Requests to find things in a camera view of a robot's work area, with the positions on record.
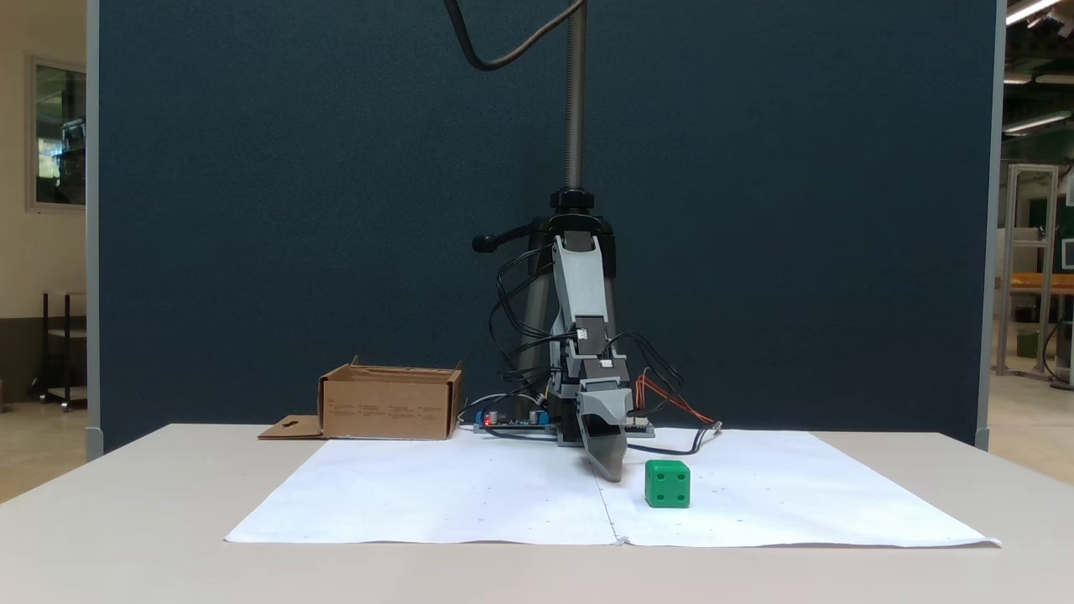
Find thin black motor wires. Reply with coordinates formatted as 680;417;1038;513
502;330;581;378
604;331;685;404
489;247;559;395

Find black shelf cart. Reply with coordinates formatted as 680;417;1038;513
34;289;87;412

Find orange and red wires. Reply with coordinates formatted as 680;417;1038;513
635;373;719;429

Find blue circuit board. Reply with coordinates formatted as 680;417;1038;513
472;408;552;435

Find framed wall window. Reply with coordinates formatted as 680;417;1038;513
25;55;87;215

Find dark blue partition panel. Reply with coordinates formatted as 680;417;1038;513
86;0;1008;461

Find black cable with white connector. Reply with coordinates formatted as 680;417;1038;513
625;424;724;458

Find brown cardboard box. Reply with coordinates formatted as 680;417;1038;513
258;357;465;441

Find aluminium profile frame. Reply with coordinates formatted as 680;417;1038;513
996;164;1060;378

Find orange workshop table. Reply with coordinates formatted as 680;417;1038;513
997;273;1074;296

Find black and grey camera tripod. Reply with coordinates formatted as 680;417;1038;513
472;0;620;420

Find long ceiling light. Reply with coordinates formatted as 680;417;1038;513
1005;0;1065;26
1004;109;1074;135

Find thick black camera cable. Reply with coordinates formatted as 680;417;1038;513
443;0;587;72

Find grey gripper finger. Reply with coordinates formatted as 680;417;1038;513
579;389;632;422
585;414;628;483

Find green dice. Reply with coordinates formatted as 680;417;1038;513
644;459;691;509

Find white paper sheet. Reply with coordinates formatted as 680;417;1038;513
225;436;1002;549

